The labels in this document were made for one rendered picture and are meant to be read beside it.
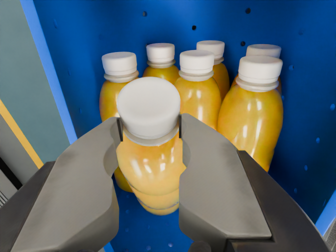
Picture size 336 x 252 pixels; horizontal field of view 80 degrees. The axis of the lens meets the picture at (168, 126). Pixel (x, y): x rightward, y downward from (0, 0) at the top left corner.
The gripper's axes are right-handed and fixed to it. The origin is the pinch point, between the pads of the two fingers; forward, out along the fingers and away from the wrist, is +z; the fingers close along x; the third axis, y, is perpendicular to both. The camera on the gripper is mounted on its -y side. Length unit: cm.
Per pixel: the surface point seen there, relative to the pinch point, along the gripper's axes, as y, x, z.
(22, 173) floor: 113, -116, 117
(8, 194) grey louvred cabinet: 116, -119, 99
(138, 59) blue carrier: 1.2, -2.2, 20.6
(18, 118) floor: 61, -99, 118
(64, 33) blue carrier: -3.8, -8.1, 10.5
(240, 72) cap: 0.0, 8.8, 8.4
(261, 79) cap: 0.3, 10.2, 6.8
